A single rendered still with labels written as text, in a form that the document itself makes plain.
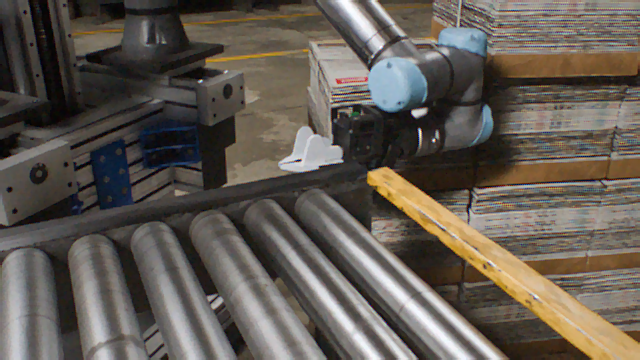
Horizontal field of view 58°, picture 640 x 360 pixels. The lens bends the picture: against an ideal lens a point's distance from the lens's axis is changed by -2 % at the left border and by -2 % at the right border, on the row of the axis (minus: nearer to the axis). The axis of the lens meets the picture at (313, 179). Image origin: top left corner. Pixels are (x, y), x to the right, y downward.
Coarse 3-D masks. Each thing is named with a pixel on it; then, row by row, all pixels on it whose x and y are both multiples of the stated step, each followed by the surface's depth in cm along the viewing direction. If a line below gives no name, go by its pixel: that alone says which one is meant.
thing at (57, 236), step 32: (224, 192) 70; (256, 192) 70; (288, 192) 70; (352, 192) 74; (32, 224) 63; (64, 224) 63; (96, 224) 63; (128, 224) 63; (0, 256) 58; (64, 256) 61; (128, 256) 64; (192, 256) 68; (256, 256) 71; (64, 288) 62; (128, 288) 66; (64, 320) 64
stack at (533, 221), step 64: (320, 64) 119; (320, 128) 121; (512, 128) 112; (576, 128) 114; (448, 192) 115; (512, 192) 117; (576, 192) 119; (448, 256) 122; (576, 256) 127; (384, 320) 128; (512, 320) 132
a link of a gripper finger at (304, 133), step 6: (300, 132) 85; (306, 132) 85; (312, 132) 86; (300, 138) 85; (306, 138) 86; (324, 138) 87; (300, 144) 86; (330, 144) 88; (294, 150) 85; (300, 150) 86; (294, 156) 86; (300, 156) 86; (282, 162) 84; (288, 162) 84; (294, 162) 85
